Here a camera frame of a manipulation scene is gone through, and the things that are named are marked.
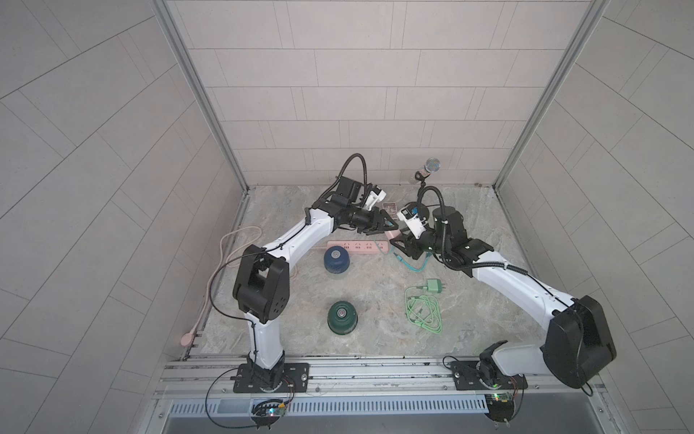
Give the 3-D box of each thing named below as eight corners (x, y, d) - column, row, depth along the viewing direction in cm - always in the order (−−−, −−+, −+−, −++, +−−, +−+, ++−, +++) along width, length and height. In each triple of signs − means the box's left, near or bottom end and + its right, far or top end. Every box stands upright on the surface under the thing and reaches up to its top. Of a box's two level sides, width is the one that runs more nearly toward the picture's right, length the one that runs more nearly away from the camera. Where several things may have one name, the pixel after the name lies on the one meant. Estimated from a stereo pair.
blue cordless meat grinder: (323, 274, 92) (320, 260, 84) (333, 257, 96) (330, 242, 88) (342, 283, 90) (341, 269, 82) (351, 265, 94) (351, 250, 86)
